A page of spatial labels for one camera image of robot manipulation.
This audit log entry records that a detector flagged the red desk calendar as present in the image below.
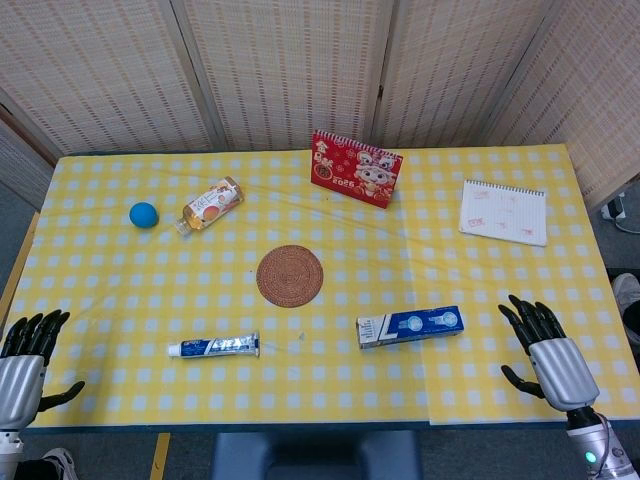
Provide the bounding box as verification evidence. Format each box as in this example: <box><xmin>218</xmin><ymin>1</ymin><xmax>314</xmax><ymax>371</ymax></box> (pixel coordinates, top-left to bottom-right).
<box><xmin>310</xmin><ymin>129</ymin><xmax>404</xmax><ymax>210</ymax></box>

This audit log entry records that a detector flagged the blue toothpaste box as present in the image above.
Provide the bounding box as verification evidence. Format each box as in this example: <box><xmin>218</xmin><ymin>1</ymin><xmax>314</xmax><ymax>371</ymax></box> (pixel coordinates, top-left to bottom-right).
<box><xmin>355</xmin><ymin>305</ymin><xmax>465</xmax><ymax>350</ymax></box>

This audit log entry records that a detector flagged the blue white toothpaste tube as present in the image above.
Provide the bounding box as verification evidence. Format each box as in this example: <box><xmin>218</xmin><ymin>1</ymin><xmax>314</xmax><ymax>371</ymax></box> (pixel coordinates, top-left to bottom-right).
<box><xmin>166</xmin><ymin>331</ymin><xmax>262</xmax><ymax>359</ymax></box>

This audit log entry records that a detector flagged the white spiral notebook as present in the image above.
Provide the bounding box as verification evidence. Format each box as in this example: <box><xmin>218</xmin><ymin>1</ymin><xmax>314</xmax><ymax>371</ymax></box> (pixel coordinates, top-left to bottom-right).
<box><xmin>458</xmin><ymin>179</ymin><xmax>549</xmax><ymax>248</ymax></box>

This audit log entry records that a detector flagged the woven bamboo folding screen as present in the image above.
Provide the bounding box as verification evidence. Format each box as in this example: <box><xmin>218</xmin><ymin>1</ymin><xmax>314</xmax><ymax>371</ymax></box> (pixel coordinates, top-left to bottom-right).
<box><xmin>0</xmin><ymin>0</ymin><xmax>640</xmax><ymax>211</ymax></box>

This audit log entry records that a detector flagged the blue ball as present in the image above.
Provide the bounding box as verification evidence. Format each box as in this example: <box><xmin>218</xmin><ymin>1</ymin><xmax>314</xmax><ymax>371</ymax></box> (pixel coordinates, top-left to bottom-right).
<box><xmin>128</xmin><ymin>201</ymin><xmax>160</xmax><ymax>230</ymax></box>

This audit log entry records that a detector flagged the yellow white checked tablecloth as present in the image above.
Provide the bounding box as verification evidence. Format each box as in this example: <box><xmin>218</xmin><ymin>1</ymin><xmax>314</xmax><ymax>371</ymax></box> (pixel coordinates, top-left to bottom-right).
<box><xmin>0</xmin><ymin>143</ymin><xmax>640</xmax><ymax>429</ymax></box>

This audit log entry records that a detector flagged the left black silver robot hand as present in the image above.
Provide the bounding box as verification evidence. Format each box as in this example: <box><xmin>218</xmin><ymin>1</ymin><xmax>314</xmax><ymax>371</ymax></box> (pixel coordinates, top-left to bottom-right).
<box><xmin>0</xmin><ymin>308</ymin><xmax>86</xmax><ymax>432</ymax></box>

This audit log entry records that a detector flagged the round brown woven coaster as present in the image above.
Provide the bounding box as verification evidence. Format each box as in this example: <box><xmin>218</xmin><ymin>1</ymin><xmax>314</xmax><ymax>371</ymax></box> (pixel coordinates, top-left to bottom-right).
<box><xmin>255</xmin><ymin>244</ymin><xmax>325</xmax><ymax>308</ymax></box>

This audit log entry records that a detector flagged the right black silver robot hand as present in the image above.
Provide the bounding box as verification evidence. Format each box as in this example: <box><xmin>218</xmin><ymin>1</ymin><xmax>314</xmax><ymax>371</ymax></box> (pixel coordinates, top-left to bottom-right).
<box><xmin>498</xmin><ymin>294</ymin><xmax>601</xmax><ymax>413</ymax></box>

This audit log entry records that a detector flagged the tea bottle with peach label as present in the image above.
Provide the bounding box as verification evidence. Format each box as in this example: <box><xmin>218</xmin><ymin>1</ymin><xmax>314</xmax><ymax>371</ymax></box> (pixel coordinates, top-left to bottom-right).
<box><xmin>174</xmin><ymin>175</ymin><xmax>246</xmax><ymax>236</ymax></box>

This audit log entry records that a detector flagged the white power strip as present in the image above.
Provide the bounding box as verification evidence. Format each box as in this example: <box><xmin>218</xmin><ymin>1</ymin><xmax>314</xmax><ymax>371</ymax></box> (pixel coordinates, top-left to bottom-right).
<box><xmin>601</xmin><ymin>192</ymin><xmax>629</xmax><ymax>222</ymax></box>

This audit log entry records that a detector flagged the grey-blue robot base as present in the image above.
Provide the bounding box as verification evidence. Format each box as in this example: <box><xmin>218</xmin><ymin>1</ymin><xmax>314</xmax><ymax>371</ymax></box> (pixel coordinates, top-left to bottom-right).
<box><xmin>209</xmin><ymin>429</ymin><xmax>424</xmax><ymax>480</ymax></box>

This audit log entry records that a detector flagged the white sneaker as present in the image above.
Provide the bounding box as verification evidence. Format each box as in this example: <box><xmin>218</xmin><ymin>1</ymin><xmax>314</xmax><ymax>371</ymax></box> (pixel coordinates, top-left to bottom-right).
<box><xmin>40</xmin><ymin>447</ymin><xmax>77</xmax><ymax>480</ymax></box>
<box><xmin>611</xmin><ymin>272</ymin><xmax>640</xmax><ymax>347</ymax></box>

